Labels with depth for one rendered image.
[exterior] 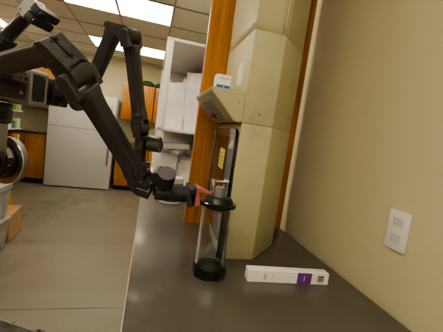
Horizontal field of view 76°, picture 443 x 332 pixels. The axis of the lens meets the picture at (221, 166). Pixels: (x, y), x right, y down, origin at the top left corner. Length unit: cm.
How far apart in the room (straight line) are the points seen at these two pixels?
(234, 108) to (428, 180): 58
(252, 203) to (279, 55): 50
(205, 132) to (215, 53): 35
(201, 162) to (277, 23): 64
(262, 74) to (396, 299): 78
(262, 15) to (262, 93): 24
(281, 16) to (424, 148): 59
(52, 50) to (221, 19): 78
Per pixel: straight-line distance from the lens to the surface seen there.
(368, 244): 105
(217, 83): 102
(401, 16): 115
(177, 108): 230
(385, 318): 96
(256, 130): 95
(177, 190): 94
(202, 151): 128
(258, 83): 96
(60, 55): 81
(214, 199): 80
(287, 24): 105
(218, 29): 136
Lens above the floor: 136
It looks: 6 degrees down
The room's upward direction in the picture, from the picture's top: 8 degrees clockwise
